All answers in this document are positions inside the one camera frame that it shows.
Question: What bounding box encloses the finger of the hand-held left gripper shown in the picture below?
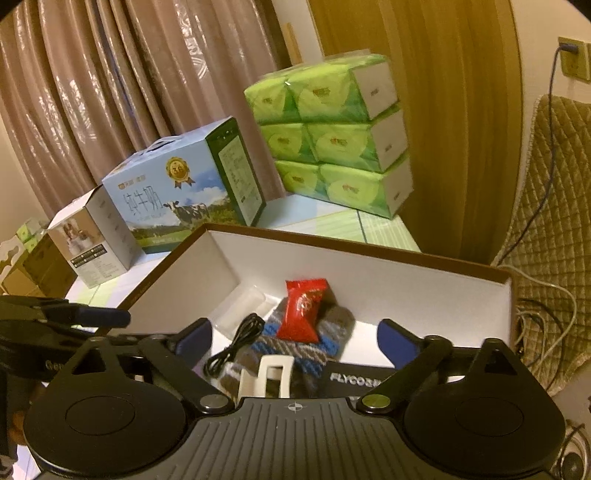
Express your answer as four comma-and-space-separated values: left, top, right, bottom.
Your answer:
0, 298, 131, 328
0, 320, 144, 347

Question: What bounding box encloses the white appliance box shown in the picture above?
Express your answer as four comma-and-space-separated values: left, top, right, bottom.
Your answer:
46, 185, 139, 289

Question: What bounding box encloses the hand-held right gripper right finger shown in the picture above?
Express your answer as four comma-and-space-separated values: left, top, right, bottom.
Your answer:
356, 318, 520, 414

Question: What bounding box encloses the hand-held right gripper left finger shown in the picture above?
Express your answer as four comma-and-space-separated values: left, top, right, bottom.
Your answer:
69, 318, 236, 414

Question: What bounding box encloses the wooden door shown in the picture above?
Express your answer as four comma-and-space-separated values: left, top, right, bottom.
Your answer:
307, 0, 532, 266

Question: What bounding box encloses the white cable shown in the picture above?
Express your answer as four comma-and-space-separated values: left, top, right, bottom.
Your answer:
501, 263, 580, 370

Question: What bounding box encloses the stack of green tissue packs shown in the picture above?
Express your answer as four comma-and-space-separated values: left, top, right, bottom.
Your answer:
244, 53, 414, 220

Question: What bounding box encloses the beige curtain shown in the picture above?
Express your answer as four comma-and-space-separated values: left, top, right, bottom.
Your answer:
0, 0, 301, 232

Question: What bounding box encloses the plain brown carton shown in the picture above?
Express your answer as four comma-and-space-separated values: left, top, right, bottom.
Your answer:
21, 233, 79, 301

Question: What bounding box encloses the milk carton gift box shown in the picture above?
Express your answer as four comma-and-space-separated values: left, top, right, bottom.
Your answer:
100, 117, 267, 256

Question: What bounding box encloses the white hair claw clip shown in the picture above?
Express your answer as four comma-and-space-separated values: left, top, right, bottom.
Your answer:
238, 354, 294, 400

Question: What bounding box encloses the small green tissue pile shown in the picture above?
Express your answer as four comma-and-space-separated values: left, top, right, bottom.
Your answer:
16, 218, 51, 252

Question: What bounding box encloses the chair with quilted cover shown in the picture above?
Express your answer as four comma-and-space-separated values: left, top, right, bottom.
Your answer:
492, 92, 591, 398

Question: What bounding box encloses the wire guard fan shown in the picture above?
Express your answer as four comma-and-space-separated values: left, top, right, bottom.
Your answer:
556, 406, 591, 480

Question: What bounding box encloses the striped knit hat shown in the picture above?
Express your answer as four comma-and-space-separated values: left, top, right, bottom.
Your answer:
217, 295, 356, 398

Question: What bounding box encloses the brown cardboard box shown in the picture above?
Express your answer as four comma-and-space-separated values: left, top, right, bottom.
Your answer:
115, 223, 514, 370

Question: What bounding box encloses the beige wall socket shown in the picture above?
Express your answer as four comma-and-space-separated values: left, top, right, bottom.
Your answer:
558, 36, 591, 84

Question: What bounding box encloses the black charger cable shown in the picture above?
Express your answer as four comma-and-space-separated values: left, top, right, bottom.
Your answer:
494, 39, 578, 264

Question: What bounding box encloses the red candy packet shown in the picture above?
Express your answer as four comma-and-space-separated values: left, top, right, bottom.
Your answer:
277, 278, 328, 343

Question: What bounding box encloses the black shaver box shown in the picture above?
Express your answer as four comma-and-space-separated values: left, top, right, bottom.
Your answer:
321, 362, 398, 400

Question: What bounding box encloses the beige cardboard with white insert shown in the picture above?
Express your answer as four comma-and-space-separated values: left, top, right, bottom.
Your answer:
0, 235, 28, 296

